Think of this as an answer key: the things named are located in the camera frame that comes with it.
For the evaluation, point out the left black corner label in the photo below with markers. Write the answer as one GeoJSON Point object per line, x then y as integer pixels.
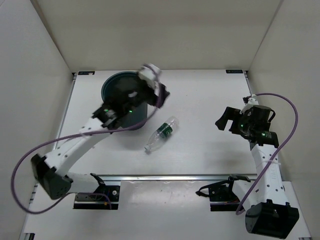
{"type": "Point", "coordinates": [85, 73]}

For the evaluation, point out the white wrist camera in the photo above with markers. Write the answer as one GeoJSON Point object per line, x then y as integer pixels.
{"type": "Point", "coordinates": [249, 101]}
{"type": "Point", "coordinates": [149, 73]}

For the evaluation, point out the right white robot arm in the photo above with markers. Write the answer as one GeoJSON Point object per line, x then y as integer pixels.
{"type": "Point", "coordinates": [268, 211]}

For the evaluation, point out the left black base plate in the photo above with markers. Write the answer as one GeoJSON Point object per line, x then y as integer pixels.
{"type": "Point", "coordinates": [109, 200]}

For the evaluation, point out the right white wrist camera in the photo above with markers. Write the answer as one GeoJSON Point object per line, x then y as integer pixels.
{"type": "Point", "coordinates": [249, 101]}

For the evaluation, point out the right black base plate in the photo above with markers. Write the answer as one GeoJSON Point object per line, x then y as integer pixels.
{"type": "Point", "coordinates": [220, 194]}

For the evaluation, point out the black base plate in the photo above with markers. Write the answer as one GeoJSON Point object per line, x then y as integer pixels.
{"type": "Point", "coordinates": [220, 194]}
{"type": "Point", "coordinates": [109, 200]}

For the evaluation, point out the black corner label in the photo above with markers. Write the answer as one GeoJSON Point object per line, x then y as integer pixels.
{"type": "Point", "coordinates": [234, 71]}
{"type": "Point", "coordinates": [85, 73]}

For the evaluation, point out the clear bottle green label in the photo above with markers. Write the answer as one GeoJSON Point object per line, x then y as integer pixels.
{"type": "Point", "coordinates": [162, 134]}

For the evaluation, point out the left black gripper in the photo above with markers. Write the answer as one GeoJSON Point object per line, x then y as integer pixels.
{"type": "Point", "coordinates": [140, 82]}

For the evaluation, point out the dark teal plastic bin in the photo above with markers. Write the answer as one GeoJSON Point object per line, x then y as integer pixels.
{"type": "Point", "coordinates": [118, 87]}

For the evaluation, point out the right black corner label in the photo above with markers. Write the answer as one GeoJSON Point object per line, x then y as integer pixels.
{"type": "Point", "coordinates": [234, 71]}

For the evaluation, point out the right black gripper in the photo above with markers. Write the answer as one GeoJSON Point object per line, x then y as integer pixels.
{"type": "Point", "coordinates": [233, 114]}

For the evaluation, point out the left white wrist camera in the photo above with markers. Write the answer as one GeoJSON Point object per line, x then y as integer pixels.
{"type": "Point", "coordinates": [149, 73]}

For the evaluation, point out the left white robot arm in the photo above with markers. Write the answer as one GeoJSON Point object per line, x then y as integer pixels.
{"type": "Point", "coordinates": [52, 171]}

